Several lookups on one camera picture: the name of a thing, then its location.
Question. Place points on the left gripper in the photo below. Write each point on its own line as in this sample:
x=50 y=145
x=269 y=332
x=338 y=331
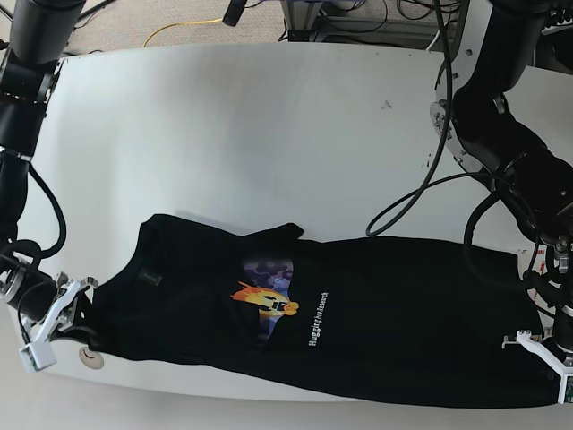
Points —
x=561 y=299

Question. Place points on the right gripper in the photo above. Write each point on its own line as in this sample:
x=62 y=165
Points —
x=25 y=288

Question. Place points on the black T-shirt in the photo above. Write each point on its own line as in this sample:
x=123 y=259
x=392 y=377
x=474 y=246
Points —
x=388 y=319

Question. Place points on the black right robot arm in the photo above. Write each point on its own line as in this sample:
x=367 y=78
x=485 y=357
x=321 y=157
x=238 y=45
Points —
x=29 y=72

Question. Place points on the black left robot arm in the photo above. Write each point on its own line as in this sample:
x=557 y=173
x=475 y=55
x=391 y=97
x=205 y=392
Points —
x=495 y=42

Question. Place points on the left table grommet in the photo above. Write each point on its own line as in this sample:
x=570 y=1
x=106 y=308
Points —
x=92 y=359

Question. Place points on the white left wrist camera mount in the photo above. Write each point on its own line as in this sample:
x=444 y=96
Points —
x=533 y=343

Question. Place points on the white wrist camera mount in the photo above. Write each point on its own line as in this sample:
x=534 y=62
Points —
x=50 y=310
x=533 y=343

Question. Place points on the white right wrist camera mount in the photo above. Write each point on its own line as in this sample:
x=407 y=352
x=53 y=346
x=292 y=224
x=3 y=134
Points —
x=50 y=310

